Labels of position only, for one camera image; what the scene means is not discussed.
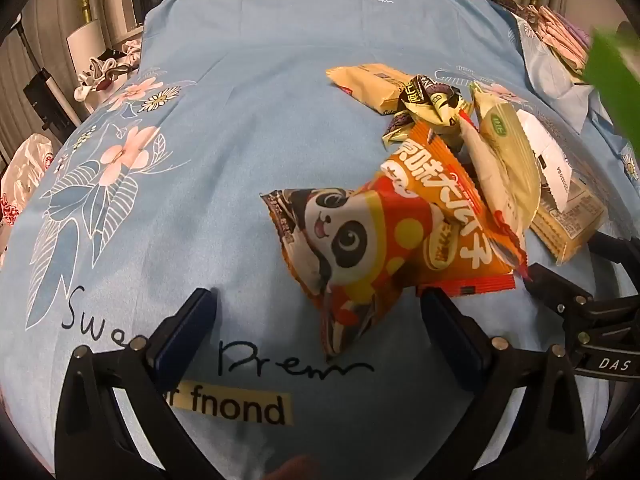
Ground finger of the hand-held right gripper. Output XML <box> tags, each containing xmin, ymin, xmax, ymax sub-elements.
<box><xmin>587</xmin><ymin>232</ymin><xmax>640</xmax><ymax>273</ymax></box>
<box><xmin>522</xmin><ymin>261</ymin><xmax>598</xmax><ymax>321</ymax></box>

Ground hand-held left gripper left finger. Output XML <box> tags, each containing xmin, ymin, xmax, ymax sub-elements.
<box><xmin>54</xmin><ymin>287</ymin><xmax>221</xmax><ymax>480</ymax></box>

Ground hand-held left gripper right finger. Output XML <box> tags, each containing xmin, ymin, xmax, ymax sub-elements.
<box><xmin>420</xmin><ymin>285</ymin><xmax>601</xmax><ymax>480</ymax></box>

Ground orange panda print snack packet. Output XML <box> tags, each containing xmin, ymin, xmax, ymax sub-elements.
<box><xmin>260</xmin><ymin>177</ymin><xmax>451</xmax><ymax>363</ymax></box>

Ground orange snack packet red edge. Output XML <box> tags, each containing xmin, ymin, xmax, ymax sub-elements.
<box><xmin>382</xmin><ymin>120</ymin><xmax>531</xmax><ymax>297</ymax></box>

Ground green cardboard box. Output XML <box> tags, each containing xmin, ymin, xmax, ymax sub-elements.
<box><xmin>582</xmin><ymin>27</ymin><xmax>640</xmax><ymax>161</ymax></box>

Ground yellow beige biscuit packet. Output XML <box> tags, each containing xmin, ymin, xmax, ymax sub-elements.
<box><xmin>326</xmin><ymin>62</ymin><xmax>418</xmax><ymax>117</ymax></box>

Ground beige packet with printed label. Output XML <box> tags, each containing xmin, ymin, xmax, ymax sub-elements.
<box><xmin>529</xmin><ymin>180</ymin><xmax>609</xmax><ymax>266</ymax></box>

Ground cream packet with green label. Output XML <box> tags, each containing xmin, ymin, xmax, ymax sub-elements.
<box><xmin>470</xmin><ymin>82</ymin><xmax>543</xmax><ymax>241</ymax></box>

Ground pale cream snack packet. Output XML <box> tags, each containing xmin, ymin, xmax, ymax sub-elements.
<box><xmin>457</xmin><ymin>117</ymin><xmax>523</xmax><ymax>241</ymax></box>

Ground light blue folded cloth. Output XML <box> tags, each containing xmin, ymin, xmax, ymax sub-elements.
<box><xmin>510</xmin><ymin>15</ymin><xmax>597</xmax><ymax>133</ymax></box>

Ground blue floral bedsheet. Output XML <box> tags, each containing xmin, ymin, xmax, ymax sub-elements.
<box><xmin>0</xmin><ymin>0</ymin><xmax>640</xmax><ymax>480</ymax></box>

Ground small crumpled candy wrapper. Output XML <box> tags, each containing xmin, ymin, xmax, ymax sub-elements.
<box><xmin>381</xmin><ymin>110</ymin><xmax>417</xmax><ymax>150</ymax></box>

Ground stack of folded pastel cloths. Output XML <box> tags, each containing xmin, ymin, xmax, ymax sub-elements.
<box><xmin>515</xmin><ymin>2</ymin><xmax>597</xmax><ymax>78</ymax></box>

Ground red and white patterned bag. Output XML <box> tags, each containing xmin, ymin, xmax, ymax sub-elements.
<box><xmin>0</xmin><ymin>132</ymin><xmax>56</xmax><ymax>261</ymax></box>

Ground dark and cream crumpled wrapper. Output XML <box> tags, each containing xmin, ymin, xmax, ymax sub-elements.
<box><xmin>411</xmin><ymin>74</ymin><xmax>475</xmax><ymax>135</ymax></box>

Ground crumpled floral cloth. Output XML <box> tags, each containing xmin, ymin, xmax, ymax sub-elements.
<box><xmin>75</xmin><ymin>37</ymin><xmax>146</xmax><ymax>103</ymax></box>

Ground black box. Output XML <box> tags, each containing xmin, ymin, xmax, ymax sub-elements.
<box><xmin>24</xmin><ymin>71</ymin><xmax>68</xmax><ymax>128</ymax></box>

